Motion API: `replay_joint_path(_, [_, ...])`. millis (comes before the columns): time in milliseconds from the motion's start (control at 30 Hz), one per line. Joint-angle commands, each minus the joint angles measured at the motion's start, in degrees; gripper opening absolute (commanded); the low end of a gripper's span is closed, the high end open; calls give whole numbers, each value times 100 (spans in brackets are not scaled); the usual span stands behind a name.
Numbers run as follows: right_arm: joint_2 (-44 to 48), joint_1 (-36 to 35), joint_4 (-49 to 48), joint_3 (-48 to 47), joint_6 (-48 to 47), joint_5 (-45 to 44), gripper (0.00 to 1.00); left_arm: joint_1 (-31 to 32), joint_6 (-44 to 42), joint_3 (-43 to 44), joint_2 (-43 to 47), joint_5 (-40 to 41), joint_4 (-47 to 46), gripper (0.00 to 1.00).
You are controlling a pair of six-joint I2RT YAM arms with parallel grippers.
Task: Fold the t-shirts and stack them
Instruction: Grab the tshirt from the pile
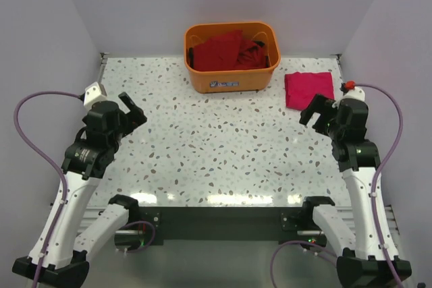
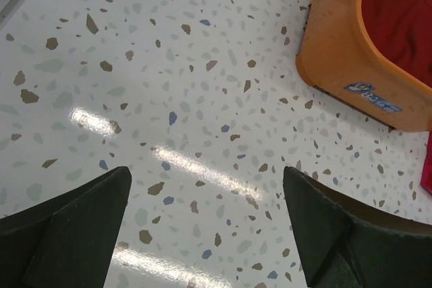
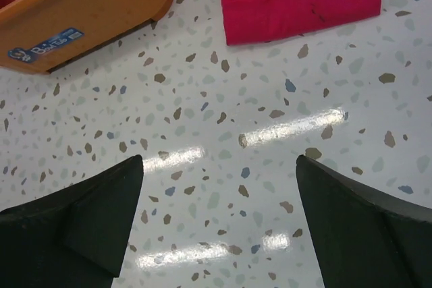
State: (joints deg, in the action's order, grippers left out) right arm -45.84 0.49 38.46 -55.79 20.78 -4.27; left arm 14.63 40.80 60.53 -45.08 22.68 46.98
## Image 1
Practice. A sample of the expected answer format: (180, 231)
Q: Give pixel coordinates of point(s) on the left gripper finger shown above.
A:
(125, 99)
(137, 117)

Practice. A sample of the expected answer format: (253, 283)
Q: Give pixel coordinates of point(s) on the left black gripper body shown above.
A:
(131, 118)

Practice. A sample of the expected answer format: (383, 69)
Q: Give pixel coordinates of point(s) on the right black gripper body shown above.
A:
(321, 114)

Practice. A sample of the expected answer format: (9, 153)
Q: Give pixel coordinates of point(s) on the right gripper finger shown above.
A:
(323, 123)
(317, 105)

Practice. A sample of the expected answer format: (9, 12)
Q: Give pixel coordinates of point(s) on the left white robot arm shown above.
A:
(61, 257)

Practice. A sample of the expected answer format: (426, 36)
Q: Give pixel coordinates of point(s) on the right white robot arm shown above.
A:
(366, 256)

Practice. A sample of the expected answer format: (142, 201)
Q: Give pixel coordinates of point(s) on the red t shirts in basket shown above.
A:
(228, 52)

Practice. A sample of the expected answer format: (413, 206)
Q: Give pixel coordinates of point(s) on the folded pink t shirt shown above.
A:
(301, 87)

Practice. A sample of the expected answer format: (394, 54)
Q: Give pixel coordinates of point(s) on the orange plastic basket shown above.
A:
(237, 80)

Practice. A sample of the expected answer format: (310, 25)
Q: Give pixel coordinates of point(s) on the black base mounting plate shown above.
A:
(232, 224)

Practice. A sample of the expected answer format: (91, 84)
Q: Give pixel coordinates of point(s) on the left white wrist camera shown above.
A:
(93, 94)

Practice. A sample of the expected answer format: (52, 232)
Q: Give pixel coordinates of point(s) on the aluminium frame rail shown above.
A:
(93, 212)

